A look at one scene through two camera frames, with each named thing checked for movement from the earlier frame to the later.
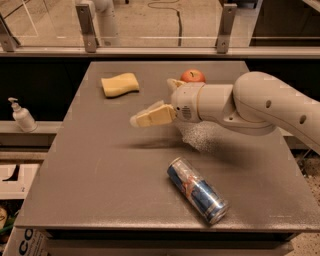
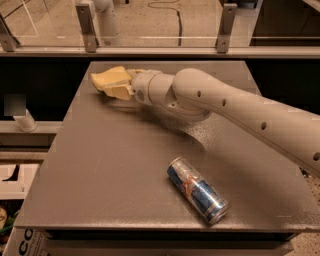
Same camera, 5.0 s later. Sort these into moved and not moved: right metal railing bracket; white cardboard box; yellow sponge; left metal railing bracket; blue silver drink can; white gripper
Moved: yellow sponge; white gripper
Not moved: white cardboard box; left metal railing bracket; blue silver drink can; right metal railing bracket
